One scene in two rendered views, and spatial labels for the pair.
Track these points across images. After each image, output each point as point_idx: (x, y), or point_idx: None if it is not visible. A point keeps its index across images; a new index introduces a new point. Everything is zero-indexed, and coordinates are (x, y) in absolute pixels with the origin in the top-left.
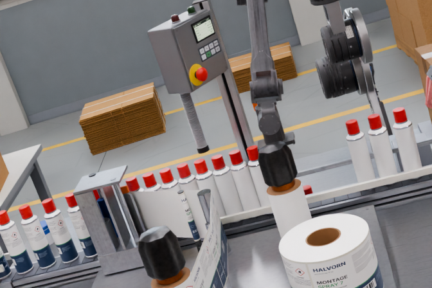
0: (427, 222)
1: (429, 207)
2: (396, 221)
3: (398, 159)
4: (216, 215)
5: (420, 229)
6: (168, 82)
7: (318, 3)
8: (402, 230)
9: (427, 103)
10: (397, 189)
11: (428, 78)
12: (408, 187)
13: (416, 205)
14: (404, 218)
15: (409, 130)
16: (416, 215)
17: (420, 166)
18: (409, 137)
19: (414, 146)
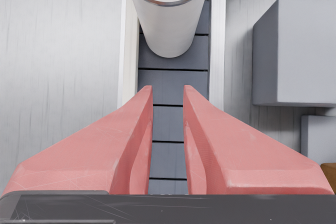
0: (21, 34)
1: (85, 51)
2: None
3: (270, 6)
4: None
5: (0, 15)
6: None
7: None
8: None
9: (139, 90)
10: None
11: (220, 177)
12: (121, 9)
13: (108, 29)
14: None
15: None
16: (65, 20)
17: (150, 44)
18: None
19: (141, 21)
